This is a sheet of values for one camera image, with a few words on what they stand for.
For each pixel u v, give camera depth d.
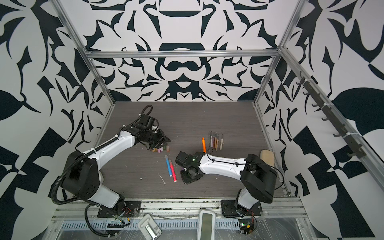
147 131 0.73
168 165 0.87
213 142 0.99
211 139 0.99
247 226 0.71
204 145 0.96
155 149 0.94
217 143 0.97
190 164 0.62
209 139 0.99
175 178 0.83
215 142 0.99
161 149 0.94
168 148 0.94
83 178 0.43
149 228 0.68
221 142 0.98
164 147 0.94
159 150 0.94
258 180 0.43
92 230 0.68
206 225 0.66
